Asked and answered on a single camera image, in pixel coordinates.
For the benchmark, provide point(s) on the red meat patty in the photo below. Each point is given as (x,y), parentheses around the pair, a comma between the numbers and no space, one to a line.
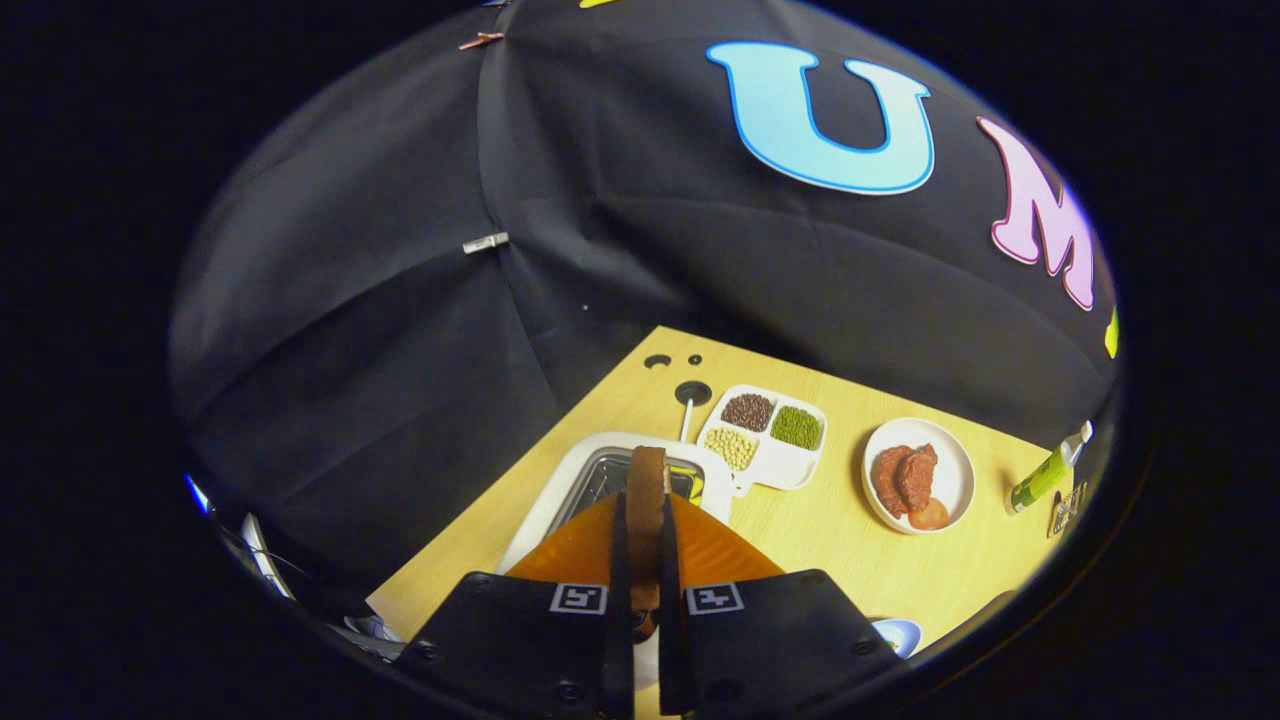
(905,478)

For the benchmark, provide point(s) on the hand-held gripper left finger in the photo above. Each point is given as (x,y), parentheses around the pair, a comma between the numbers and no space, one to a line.
(500,650)

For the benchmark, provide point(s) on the heap of pale beans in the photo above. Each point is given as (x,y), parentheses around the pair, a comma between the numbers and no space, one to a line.
(731,447)

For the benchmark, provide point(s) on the green label plastic bottle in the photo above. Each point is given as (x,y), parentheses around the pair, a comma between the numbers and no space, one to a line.
(1045,475)

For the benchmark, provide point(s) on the silver clip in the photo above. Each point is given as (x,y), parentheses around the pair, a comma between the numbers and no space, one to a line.
(486,242)

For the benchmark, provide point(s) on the heap of green beans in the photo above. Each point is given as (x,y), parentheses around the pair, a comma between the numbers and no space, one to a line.
(797,427)

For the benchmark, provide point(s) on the brown toast slice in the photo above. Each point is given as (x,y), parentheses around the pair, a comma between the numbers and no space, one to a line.
(647,500)

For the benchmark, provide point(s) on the white toaster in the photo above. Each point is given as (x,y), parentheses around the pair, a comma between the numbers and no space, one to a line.
(560,490)

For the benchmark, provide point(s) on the blue plate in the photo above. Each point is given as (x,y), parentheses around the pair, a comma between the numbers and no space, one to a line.
(898,636)

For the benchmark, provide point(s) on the white divided tray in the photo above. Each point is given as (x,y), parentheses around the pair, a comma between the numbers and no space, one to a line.
(785,465)

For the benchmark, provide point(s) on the heap of brown beans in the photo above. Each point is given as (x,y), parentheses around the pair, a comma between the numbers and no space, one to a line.
(748,411)

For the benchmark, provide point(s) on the cream round plate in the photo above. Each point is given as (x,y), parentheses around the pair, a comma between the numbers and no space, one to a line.
(955,470)

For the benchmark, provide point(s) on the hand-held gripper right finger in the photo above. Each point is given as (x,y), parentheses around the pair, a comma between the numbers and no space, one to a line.
(780,650)

